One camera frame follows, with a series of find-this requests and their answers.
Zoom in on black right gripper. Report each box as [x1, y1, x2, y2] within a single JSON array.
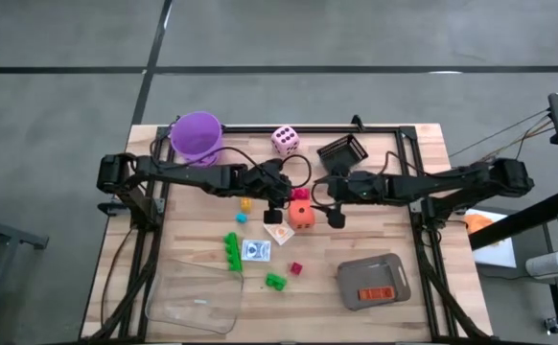
[[314, 162, 386, 230]]

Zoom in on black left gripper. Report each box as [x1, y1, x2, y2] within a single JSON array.
[[245, 158, 293, 225]]

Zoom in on orange foam die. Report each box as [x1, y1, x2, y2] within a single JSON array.
[[287, 198, 316, 231]]

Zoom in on pink foam die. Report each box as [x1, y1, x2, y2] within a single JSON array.
[[270, 125, 302, 157]]

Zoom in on blue-print card deck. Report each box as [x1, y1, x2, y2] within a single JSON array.
[[241, 239, 272, 263]]

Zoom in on long green toy brick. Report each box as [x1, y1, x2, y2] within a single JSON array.
[[223, 232, 244, 273]]

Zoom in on short green toy brick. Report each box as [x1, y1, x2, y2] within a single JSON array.
[[265, 272, 289, 292]]

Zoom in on orange wedge toy brick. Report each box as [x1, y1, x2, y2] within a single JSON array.
[[358, 286, 397, 302]]

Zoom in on black slotted plastic basket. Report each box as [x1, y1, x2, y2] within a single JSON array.
[[315, 133, 370, 176]]

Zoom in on grey translucent plastic tray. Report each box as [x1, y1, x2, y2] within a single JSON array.
[[336, 252, 412, 311]]

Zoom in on purple pumpkin-face bucket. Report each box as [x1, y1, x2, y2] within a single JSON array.
[[170, 110, 224, 168]]

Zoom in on clear plastic bin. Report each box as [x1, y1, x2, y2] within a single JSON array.
[[145, 258, 245, 335]]

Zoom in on orange object beside table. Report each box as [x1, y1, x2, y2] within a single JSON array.
[[464, 214, 500, 248]]

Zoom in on white board on floor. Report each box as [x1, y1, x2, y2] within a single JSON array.
[[470, 213, 518, 269]]

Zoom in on black diagonal beam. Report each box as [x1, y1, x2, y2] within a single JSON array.
[[468, 188, 558, 251]]

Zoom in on white paper roll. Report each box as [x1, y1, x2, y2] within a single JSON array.
[[525, 250, 558, 278]]

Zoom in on grey metal side table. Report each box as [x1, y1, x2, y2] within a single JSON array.
[[0, 209, 50, 345]]

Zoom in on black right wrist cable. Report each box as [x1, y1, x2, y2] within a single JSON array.
[[310, 150, 429, 210]]

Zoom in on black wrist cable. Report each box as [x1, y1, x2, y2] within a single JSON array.
[[197, 146, 314, 189], [310, 150, 429, 210]]

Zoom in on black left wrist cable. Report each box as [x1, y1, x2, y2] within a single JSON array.
[[197, 146, 314, 189]]

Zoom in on floor cable bundle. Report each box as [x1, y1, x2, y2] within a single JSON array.
[[446, 108, 556, 167]]

